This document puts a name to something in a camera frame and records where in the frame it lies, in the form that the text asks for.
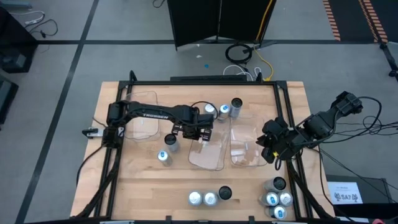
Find black mat orange stripes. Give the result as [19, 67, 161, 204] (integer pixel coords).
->
[322, 0, 398, 44]

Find black case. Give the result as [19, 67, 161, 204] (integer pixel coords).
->
[0, 74, 19, 125]

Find black cabinet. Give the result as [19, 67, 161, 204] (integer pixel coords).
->
[0, 5, 39, 74]

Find slim blue Red Bull can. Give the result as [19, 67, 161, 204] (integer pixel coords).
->
[266, 205, 289, 221]
[157, 149, 174, 167]
[277, 190, 294, 207]
[217, 103, 231, 123]
[258, 191, 280, 208]

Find coiled black cable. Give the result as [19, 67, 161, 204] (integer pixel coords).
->
[224, 42, 253, 65]

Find black folding divider panel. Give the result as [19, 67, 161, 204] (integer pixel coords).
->
[167, 0, 277, 51]

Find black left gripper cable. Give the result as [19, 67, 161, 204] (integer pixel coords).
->
[190, 100, 219, 121]

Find tall white black-lidded can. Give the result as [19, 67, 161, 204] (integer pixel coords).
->
[263, 176, 287, 193]
[164, 133, 180, 153]
[217, 185, 233, 202]
[229, 97, 244, 119]

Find black stand leg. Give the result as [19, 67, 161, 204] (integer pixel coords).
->
[378, 42, 398, 78]

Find white SA7 label sheet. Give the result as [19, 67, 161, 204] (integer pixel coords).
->
[328, 182, 364, 205]

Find black flat bar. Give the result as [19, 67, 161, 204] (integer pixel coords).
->
[170, 75, 249, 83]

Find blue flat object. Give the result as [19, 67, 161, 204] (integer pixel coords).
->
[0, 0, 33, 9]

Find blue white Spindrift can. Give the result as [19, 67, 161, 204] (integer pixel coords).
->
[202, 191, 219, 207]
[203, 102, 218, 116]
[187, 190, 204, 207]

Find black metal table frame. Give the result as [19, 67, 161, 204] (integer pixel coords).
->
[70, 70, 338, 224]

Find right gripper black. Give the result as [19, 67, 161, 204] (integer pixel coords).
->
[256, 116, 304, 165]

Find white cable with plug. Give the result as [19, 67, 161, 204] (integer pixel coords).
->
[9, 10, 46, 26]

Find clear plastic bin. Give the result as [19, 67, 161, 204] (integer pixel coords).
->
[229, 114, 269, 167]
[125, 90, 162, 141]
[187, 117, 231, 172]

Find black cable bundle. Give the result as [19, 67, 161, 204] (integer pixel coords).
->
[317, 114, 398, 147]

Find white floor cable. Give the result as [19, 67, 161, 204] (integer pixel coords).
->
[223, 64, 262, 82]

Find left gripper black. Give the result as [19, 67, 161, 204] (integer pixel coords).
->
[172, 121, 215, 142]

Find yellow cable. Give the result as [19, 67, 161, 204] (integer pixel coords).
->
[252, 0, 275, 82]

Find black cable with plug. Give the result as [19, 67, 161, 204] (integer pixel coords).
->
[24, 18, 59, 39]

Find black box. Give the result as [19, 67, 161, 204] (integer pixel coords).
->
[325, 174, 398, 224]

